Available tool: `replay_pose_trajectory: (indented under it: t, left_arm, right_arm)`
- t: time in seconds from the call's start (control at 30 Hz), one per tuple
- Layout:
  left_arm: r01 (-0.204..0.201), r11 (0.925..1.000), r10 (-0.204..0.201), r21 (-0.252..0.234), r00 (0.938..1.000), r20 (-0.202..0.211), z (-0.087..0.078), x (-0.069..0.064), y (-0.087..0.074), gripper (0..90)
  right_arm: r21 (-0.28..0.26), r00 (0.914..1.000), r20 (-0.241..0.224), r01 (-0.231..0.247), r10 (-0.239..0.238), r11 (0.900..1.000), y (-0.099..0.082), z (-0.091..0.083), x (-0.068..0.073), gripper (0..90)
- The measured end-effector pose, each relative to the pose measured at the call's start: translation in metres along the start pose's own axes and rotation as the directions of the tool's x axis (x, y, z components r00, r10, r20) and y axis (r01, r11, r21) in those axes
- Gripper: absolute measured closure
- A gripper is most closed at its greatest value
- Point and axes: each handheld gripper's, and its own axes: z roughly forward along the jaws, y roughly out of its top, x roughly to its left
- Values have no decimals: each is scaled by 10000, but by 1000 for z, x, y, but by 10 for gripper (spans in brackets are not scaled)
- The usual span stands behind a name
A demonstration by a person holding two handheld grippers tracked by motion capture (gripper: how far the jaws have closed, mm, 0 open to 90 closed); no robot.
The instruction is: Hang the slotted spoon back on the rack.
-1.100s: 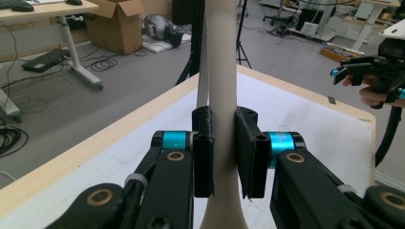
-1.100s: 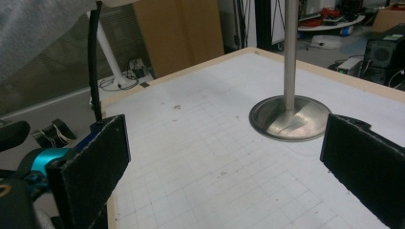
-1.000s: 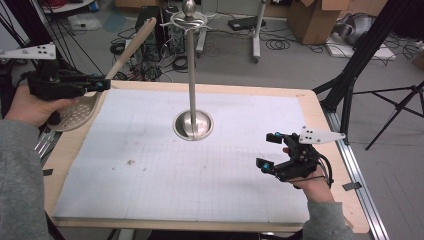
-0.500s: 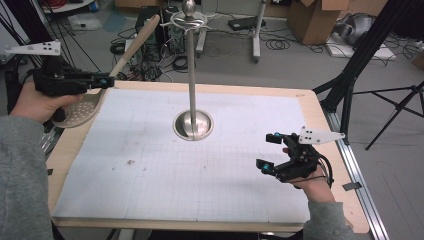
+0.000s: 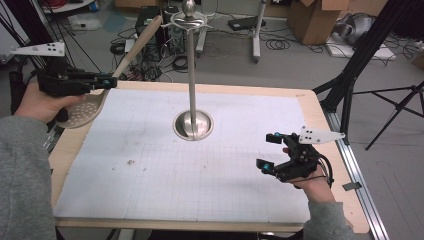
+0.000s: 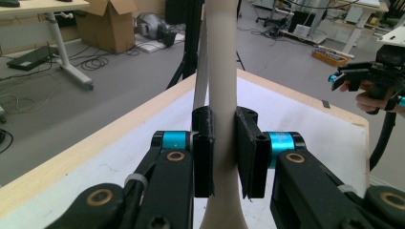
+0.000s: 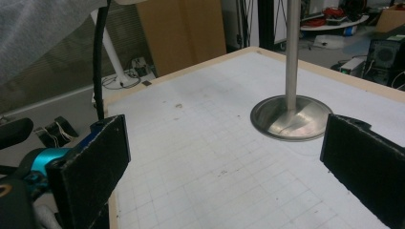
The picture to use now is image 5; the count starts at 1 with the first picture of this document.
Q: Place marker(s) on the black computer tower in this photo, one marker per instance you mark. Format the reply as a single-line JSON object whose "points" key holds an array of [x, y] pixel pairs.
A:
{"points": [[146, 20]]}

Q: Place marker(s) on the person's left hand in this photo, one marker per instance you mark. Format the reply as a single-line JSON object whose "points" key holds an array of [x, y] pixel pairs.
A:
{"points": [[40, 105]]}

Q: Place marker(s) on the small bench power supply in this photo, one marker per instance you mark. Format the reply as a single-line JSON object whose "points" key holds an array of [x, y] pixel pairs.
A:
{"points": [[128, 46]]}

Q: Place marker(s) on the brown cardboard box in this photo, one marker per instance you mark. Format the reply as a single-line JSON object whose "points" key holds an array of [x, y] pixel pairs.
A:
{"points": [[310, 20]]}

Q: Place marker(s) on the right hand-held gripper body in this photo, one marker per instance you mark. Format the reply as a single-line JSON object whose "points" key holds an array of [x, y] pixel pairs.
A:
{"points": [[301, 163]]}

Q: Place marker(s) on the black frame stand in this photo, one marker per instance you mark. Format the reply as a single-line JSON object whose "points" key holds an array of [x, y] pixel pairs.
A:
{"points": [[30, 26], [363, 50]]}

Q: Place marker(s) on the grey tape piece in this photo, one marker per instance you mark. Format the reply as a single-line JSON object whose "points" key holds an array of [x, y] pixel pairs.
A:
{"points": [[352, 186]]}

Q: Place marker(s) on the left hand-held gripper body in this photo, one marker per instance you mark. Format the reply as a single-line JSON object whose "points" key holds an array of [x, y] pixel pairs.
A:
{"points": [[63, 83]]}

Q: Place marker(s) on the white flat board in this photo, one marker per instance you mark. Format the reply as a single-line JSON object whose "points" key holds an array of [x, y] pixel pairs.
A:
{"points": [[380, 53]]}

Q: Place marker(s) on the white metal stand leg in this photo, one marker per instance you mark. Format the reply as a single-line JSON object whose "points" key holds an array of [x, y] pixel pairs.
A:
{"points": [[256, 36]]}

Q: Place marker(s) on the black tripod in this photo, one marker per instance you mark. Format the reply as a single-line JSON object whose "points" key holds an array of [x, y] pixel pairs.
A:
{"points": [[398, 106]]}

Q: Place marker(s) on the mesh-front computer tower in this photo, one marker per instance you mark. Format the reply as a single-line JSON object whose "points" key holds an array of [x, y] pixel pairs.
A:
{"points": [[175, 36]]}

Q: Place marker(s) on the person's right hand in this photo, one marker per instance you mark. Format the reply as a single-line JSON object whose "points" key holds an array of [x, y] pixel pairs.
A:
{"points": [[316, 188]]}

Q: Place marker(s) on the beige slotted spoon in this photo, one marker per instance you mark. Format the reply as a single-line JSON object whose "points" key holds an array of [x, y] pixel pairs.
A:
{"points": [[83, 113]]}

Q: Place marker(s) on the white grid mat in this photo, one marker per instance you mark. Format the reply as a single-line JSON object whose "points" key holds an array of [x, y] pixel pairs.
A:
{"points": [[206, 180]]}

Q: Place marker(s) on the steel utensil stand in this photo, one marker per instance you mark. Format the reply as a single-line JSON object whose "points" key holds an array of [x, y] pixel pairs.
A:
{"points": [[191, 83]]}

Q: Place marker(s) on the silver grey bag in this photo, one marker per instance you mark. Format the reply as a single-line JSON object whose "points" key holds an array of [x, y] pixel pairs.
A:
{"points": [[356, 28]]}

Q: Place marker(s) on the aluminium rail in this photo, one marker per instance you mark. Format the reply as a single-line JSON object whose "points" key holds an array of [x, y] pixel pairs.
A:
{"points": [[363, 200]]}

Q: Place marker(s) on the black flat device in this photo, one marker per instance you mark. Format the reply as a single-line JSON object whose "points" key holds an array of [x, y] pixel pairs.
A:
{"points": [[245, 22]]}

